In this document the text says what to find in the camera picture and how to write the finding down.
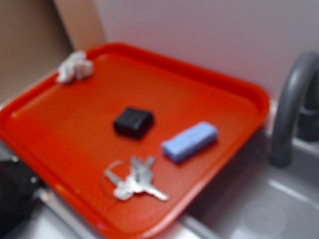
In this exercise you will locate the grey curved faucet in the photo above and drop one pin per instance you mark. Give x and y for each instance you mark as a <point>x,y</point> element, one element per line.
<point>298,109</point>

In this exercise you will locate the blue rectangular block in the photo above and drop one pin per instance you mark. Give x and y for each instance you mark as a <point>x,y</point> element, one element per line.
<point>190,141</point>

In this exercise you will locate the silver keys on ring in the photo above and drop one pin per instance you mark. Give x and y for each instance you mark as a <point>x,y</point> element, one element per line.
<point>139,180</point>

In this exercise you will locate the black object at left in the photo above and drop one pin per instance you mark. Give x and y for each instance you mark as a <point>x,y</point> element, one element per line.
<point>18,185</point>

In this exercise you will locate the crumpled white paper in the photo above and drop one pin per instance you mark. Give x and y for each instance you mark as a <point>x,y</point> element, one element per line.
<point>75,67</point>

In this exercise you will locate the orange plastic tray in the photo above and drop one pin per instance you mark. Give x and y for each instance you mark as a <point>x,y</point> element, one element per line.
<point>65,134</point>

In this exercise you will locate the brown cardboard panel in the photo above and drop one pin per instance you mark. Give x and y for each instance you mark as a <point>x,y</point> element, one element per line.
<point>81,23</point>

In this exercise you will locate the grey sink basin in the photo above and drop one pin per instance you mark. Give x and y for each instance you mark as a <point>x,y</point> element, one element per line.
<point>252,199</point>

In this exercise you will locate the black square box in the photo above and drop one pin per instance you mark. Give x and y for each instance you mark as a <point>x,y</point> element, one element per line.
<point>133,122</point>

